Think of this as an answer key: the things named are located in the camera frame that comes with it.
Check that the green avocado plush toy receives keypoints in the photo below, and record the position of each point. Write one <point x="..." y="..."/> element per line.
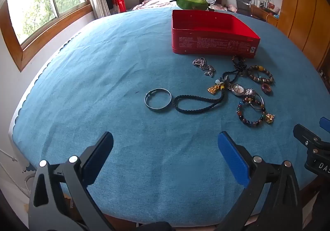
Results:
<point x="192" y="1"/>

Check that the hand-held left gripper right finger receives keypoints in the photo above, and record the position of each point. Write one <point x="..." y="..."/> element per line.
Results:
<point x="232" y="156"/>

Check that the pink soft toy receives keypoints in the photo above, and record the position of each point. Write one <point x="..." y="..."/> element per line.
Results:
<point x="232" y="8"/>

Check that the wooden wardrobe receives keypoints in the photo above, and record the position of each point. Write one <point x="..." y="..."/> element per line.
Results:
<point x="304" y="9"/>

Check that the large wooden frame window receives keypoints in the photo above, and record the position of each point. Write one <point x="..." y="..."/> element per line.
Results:
<point x="38" y="4"/>

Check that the red bag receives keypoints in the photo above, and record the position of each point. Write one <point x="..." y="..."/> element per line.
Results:
<point x="120" y="4"/>

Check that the silver bangle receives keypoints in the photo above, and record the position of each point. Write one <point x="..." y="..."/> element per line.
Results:
<point x="154" y="108"/>

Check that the red tin box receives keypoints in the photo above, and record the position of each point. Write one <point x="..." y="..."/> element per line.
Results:
<point x="214" y="42"/>

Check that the black chair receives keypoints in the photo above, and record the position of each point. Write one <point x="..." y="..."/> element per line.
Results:
<point x="243" y="4"/>

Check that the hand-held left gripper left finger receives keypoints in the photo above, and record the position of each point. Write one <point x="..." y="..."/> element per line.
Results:
<point x="99" y="155"/>

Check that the wooden desk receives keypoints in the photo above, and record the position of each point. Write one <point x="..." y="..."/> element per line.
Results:
<point x="263" y="14"/>

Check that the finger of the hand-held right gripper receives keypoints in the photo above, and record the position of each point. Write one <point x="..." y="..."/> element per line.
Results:
<point x="306" y="136"/>
<point x="325" y="124"/>

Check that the blue cloth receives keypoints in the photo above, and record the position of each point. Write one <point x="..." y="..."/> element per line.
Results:
<point x="103" y="65"/>

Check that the silver wristwatch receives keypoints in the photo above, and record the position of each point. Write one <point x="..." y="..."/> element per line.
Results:
<point x="237" y="89"/>

